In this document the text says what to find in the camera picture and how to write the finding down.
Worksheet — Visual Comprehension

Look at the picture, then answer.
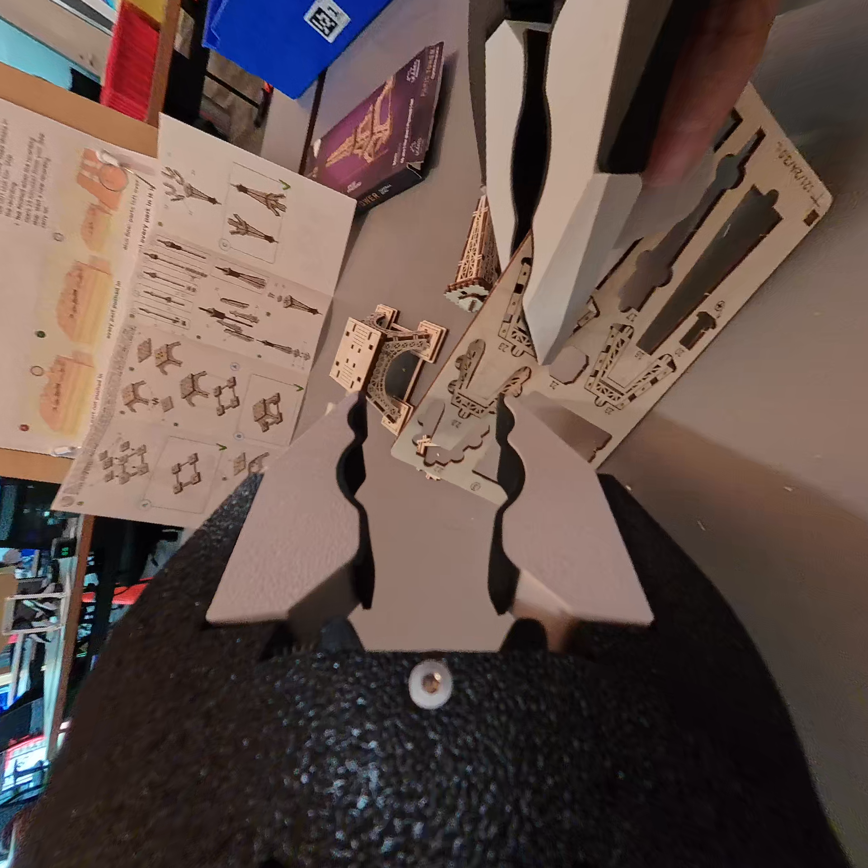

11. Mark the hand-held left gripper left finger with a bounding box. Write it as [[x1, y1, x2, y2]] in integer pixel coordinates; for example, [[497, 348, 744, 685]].
[[205, 391, 375, 628]]

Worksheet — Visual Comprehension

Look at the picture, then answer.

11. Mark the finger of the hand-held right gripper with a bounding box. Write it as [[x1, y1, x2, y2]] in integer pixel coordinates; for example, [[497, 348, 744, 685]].
[[525, 0, 675, 365], [485, 19, 553, 271]]

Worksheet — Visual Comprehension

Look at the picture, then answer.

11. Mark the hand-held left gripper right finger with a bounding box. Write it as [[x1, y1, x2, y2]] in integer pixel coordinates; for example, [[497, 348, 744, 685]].
[[490, 395, 654, 648]]

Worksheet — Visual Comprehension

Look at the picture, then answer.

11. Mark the wooden puzzle part sheet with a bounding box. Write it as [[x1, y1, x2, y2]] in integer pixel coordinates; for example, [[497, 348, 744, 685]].
[[392, 83, 834, 500]]

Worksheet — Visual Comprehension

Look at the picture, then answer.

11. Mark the grey desk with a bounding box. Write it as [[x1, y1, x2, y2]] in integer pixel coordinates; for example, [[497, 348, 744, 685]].
[[258, 0, 868, 801]]

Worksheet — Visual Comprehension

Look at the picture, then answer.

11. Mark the purple puzzle box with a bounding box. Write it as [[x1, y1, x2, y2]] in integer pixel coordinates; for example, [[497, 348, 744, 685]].
[[303, 41, 446, 217]]

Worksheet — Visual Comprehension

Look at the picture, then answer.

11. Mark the wooden tower spire model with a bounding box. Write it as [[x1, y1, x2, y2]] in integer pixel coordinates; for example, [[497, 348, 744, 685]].
[[444, 192, 504, 315]]

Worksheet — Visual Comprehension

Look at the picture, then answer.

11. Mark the wooden tower base model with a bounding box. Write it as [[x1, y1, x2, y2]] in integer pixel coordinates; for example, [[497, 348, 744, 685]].
[[329, 304, 450, 436]]

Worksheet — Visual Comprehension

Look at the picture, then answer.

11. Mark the paper instruction sheet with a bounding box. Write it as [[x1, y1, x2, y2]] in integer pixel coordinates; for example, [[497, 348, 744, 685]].
[[0, 98, 358, 530]]

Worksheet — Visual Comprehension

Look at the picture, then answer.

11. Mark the blue storage bin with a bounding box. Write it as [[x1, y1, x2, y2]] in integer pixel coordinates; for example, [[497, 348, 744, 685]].
[[202, 0, 396, 100]]

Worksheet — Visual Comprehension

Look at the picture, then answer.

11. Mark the red storage bin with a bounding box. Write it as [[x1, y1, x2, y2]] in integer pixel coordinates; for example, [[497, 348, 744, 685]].
[[100, 0, 165, 124]]

